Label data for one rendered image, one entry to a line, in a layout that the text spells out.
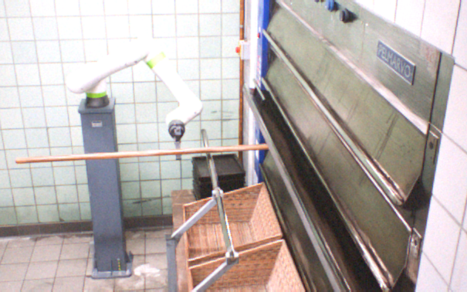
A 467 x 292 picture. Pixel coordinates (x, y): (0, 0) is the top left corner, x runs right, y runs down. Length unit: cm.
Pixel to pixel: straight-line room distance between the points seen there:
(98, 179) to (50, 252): 90
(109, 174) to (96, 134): 28
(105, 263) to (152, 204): 66
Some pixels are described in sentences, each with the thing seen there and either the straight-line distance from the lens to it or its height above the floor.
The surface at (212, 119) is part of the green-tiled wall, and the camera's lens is 417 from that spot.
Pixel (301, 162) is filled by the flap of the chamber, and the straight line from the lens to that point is 234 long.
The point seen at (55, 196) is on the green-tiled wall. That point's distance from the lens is 446.
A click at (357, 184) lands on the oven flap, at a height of 156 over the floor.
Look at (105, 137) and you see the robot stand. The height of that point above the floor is 102.
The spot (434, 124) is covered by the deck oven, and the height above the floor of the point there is 194.
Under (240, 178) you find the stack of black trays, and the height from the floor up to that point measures 82.
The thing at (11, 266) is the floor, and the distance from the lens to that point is 436.
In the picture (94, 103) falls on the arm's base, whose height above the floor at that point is 123.
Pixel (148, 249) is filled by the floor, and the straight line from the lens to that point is 431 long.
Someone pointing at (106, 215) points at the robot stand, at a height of 46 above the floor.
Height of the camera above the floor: 243
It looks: 25 degrees down
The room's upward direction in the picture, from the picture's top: straight up
